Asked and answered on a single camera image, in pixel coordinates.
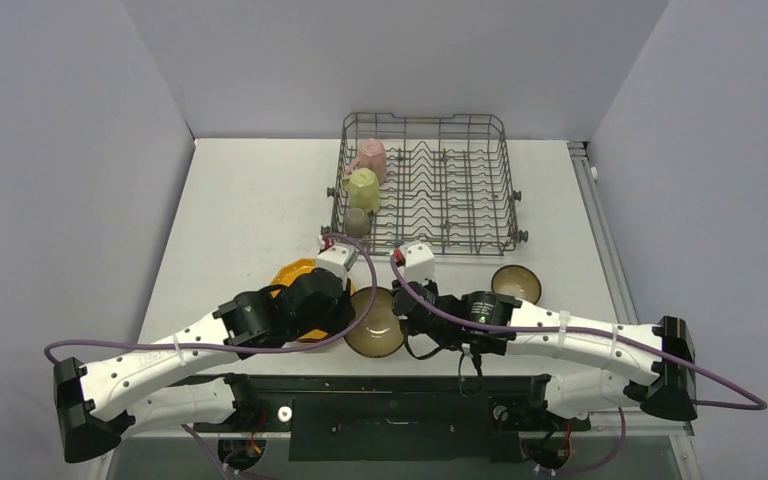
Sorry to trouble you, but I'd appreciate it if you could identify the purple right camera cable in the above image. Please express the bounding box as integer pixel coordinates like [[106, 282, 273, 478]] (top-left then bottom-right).
[[389, 254, 768, 412]]

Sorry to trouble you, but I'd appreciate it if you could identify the small grey-green cup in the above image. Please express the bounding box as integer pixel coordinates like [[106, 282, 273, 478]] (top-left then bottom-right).
[[343, 207, 372, 239]]

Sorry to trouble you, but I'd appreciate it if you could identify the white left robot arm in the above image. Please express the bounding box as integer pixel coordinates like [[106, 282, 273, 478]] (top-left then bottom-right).
[[53, 268, 355, 463]]

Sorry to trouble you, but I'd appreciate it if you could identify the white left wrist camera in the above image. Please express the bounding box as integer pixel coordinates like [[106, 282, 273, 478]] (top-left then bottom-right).
[[314, 234, 359, 285]]

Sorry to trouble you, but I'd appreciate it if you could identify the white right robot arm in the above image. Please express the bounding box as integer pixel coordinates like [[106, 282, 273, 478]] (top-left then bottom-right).
[[392, 282, 698, 427]]

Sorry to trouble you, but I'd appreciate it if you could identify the orange polka dot plate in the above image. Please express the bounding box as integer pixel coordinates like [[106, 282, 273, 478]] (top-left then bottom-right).
[[270, 259, 347, 343]]

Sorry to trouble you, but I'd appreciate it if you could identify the pink mug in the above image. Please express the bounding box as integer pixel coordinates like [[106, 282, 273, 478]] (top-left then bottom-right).
[[345, 138, 388, 184]]

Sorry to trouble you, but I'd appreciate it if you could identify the brown ceramic bowl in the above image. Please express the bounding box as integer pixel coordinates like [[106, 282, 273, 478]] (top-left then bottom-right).
[[344, 287, 404, 358], [491, 264, 542, 304]]

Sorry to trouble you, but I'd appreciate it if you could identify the grey wire dish rack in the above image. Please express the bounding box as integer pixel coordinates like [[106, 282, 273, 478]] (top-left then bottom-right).
[[322, 112, 529, 256]]

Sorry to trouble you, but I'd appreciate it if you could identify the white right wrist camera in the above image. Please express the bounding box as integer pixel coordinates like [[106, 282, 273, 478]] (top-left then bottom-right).
[[395, 240, 435, 285]]

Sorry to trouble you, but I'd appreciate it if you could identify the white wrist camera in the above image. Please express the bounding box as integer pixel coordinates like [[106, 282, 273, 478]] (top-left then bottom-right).
[[314, 234, 359, 285], [395, 240, 435, 285]]

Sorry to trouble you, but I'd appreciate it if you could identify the aluminium frame rail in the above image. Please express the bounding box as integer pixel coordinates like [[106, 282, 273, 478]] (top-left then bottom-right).
[[567, 141, 639, 324]]

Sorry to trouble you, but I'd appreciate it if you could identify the pale yellow mug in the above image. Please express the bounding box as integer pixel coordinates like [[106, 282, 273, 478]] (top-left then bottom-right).
[[342, 168, 381, 214]]

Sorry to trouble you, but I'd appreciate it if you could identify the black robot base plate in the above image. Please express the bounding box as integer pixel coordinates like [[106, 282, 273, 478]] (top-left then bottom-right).
[[195, 374, 591, 463]]

